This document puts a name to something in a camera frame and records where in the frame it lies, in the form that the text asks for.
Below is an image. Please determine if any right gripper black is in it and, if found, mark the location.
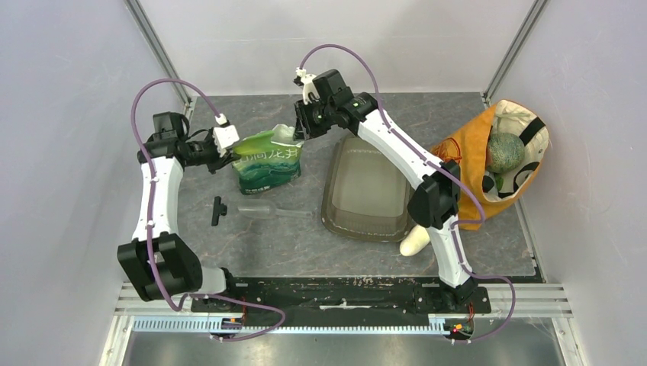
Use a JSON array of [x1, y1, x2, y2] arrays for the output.
[[292, 96, 335, 141]]

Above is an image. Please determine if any green litter bag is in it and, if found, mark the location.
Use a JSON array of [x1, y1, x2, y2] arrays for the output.
[[232, 124, 304, 195]]

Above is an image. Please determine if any black bag clip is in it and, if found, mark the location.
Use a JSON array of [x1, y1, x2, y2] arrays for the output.
[[211, 196, 228, 226]]

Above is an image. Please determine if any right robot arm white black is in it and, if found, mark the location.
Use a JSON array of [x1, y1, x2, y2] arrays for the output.
[[293, 69, 478, 312]]

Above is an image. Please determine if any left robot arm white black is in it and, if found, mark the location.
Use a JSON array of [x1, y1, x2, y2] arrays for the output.
[[117, 111, 240, 302]]

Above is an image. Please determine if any grey plastic litter box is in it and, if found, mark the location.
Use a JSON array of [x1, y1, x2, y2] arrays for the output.
[[320, 133, 413, 242]]

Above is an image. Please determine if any clear plastic scoop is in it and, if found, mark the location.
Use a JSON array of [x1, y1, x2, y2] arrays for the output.
[[237, 204, 314, 220]]

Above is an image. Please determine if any white radish toy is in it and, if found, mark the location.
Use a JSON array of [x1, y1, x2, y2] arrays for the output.
[[399, 225, 430, 257]]

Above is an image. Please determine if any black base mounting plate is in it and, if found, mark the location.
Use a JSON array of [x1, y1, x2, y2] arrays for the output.
[[191, 277, 491, 327]]

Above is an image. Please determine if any orange tote bag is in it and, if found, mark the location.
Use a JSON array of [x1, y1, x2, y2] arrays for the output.
[[430, 99, 550, 219]]

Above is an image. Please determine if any green melon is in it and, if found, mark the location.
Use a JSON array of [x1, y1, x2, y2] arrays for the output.
[[486, 133, 525, 174]]

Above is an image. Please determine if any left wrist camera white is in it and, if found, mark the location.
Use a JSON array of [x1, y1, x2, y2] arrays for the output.
[[212, 114, 240, 157]]

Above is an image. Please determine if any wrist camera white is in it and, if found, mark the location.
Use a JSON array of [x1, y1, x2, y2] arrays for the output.
[[212, 114, 240, 157], [293, 68, 320, 104]]

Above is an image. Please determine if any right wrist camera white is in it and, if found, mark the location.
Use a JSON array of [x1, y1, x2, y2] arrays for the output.
[[293, 68, 320, 104]]

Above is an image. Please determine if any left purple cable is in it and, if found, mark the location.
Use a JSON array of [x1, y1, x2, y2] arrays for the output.
[[131, 78, 287, 342]]

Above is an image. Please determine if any purple cable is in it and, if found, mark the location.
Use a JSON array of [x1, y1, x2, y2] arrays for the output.
[[299, 43, 517, 345], [131, 78, 287, 342]]

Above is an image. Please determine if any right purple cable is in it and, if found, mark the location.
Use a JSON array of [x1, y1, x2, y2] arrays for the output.
[[299, 43, 517, 345]]

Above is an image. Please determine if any grey cable duct strip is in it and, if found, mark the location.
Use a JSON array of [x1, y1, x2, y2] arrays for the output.
[[133, 316, 450, 336]]

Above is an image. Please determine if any aluminium frame rail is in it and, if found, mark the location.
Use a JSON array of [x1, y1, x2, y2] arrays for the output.
[[114, 283, 573, 319]]

